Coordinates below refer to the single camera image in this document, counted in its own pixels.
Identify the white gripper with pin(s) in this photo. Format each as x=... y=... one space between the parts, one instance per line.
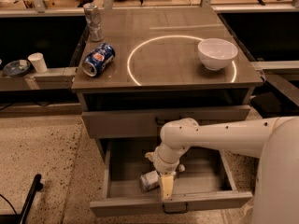
x=163 y=167

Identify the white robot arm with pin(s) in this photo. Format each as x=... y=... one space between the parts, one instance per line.
x=274 y=141

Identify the grey open middle drawer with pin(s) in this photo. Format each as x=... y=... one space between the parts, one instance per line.
x=205 y=184

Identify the grey top drawer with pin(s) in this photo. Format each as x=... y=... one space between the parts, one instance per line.
x=148 y=122

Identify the grey drawer cabinet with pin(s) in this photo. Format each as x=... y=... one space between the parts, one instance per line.
x=156 y=64

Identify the white ceramic bowl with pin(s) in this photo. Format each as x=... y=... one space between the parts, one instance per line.
x=215 y=53

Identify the blue pepsi can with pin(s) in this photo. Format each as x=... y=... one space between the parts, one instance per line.
x=98 y=60

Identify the black floor stand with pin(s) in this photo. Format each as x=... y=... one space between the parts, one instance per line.
x=21 y=217

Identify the white paper cup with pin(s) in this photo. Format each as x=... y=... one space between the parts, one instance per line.
x=38 y=62

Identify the dark round plate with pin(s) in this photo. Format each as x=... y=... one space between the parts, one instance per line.
x=17 y=68

